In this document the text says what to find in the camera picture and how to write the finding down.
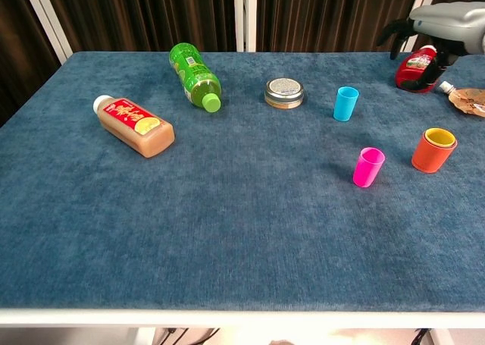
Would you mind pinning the red ketchup bottle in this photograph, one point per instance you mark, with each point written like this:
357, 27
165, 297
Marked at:
413, 66

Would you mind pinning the brown juice bottle red label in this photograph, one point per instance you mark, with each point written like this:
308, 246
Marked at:
132, 125

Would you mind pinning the light blue plastic cup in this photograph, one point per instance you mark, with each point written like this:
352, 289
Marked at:
345, 104

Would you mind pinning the yellow plastic cup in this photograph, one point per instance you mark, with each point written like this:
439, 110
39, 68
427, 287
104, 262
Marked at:
439, 137

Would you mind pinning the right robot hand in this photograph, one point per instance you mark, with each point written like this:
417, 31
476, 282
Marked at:
451, 22

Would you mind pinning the orange plastic cup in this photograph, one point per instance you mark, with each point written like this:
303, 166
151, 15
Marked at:
430, 157

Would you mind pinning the brown spout pouch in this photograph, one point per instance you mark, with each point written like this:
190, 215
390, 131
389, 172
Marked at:
470, 100

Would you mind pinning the green tea bottle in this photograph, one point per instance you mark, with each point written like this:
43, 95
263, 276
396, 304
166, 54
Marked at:
195, 76

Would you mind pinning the blue table cloth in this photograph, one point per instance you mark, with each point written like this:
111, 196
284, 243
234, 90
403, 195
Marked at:
227, 208

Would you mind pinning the round metal tin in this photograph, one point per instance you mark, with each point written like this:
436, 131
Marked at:
284, 93

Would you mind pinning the pink plastic cup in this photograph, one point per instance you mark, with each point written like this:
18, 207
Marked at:
365, 168

